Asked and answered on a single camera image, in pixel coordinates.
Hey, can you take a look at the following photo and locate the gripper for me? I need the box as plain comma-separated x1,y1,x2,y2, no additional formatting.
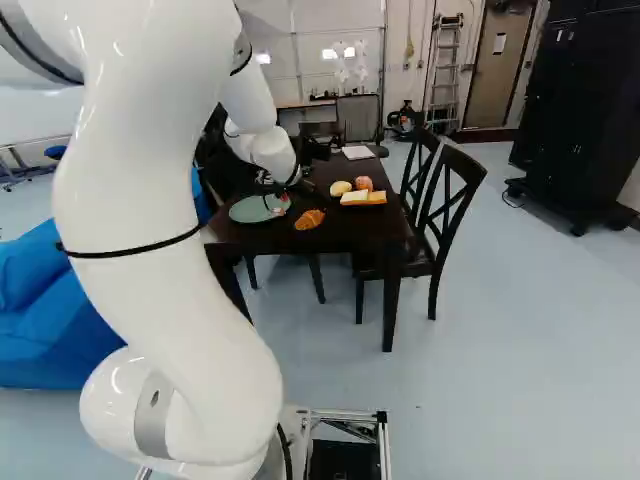
251,166,296,218

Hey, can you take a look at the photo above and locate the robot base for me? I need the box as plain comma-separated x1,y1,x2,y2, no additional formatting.
133,407,391,480

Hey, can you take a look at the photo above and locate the croissant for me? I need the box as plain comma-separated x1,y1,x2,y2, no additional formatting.
293,208,327,232

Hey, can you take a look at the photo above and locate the green plate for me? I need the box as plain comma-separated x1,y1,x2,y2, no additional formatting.
228,194,292,225

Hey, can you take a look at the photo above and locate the dark wooden table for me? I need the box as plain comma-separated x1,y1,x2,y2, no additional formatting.
203,143,417,354

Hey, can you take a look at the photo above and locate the black box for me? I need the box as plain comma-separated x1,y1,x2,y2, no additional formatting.
298,133,334,164

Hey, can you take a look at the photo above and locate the white notebook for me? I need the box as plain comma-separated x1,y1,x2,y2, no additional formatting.
341,144,379,162

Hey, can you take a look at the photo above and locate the metal ladder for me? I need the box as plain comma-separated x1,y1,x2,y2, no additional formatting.
423,13,465,135

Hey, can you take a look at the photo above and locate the blue bean bag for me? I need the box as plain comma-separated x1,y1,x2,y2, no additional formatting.
0,164,212,392

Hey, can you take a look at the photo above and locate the black cabinet on wheels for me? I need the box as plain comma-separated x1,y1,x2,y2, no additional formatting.
503,0,640,238

